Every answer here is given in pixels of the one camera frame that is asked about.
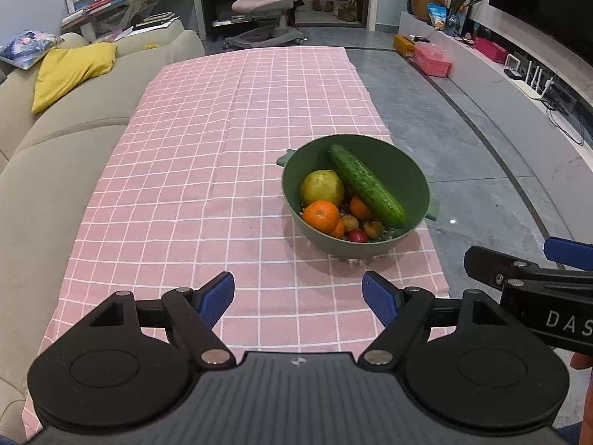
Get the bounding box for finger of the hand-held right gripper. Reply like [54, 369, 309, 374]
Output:
[464, 245, 554, 295]
[544, 237, 593, 272]

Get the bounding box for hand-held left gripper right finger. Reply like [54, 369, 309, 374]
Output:
[359, 270, 507, 367]

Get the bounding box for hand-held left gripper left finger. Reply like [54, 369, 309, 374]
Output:
[88, 271, 235, 367]

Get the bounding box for green cucumber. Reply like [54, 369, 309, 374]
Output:
[329, 144, 407, 229]

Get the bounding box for yellow-green pear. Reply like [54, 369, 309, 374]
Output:
[299, 170, 346, 208]

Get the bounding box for green colander bowl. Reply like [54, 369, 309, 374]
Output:
[276, 134, 442, 259]

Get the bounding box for pink checked tablecloth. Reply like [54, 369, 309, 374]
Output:
[21, 46, 451, 441]

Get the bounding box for white router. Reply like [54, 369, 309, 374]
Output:
[512, 58, 557, 101]

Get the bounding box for beige sofa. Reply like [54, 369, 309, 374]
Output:
[0, 19, 205, 445]

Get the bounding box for pink plastic box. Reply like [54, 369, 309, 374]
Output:
[412, 42, 452, 78]

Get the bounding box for magenta box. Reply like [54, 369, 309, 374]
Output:
[473, 36, 508, 63]

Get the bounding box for orange box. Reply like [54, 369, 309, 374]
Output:
[393, 34, 429, 59]

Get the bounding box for black television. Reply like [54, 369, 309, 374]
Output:
[488, 0, 593, 75]

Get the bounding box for snack bag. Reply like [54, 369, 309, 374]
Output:
[426, 2, 449, 29]

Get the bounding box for gold vase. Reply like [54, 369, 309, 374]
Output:
[411, 0, 446, 22]

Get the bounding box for yellow pillow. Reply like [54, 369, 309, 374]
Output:
[31, 43, 116, 114]

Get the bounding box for pink office chair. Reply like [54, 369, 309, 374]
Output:
[222, 0, 309, 49]

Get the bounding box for desk with books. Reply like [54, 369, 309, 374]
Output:
[61, 0, 200, 43]

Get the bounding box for printed pillow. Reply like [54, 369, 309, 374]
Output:
[0, 29, 66, 71]

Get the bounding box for black cables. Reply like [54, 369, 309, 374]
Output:
[547, 97, 587, 146]

